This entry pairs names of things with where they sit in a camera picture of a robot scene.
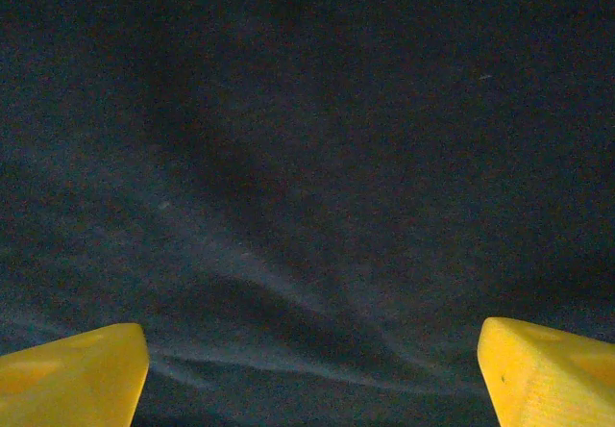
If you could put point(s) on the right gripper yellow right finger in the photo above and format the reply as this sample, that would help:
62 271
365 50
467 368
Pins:
552 379

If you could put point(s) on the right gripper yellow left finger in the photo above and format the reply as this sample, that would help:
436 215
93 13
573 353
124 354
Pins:
72 379

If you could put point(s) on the black t-shirt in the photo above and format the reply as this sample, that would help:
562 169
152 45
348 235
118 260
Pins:
307 158

